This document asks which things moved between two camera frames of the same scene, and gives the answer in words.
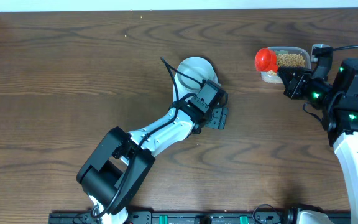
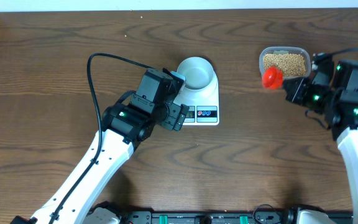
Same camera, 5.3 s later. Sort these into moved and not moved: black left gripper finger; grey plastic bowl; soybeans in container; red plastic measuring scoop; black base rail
Moved: black left gripper finger; red plastic measuring scoop
Not moved: grey plastic bowl; black base rail; soybeans in container
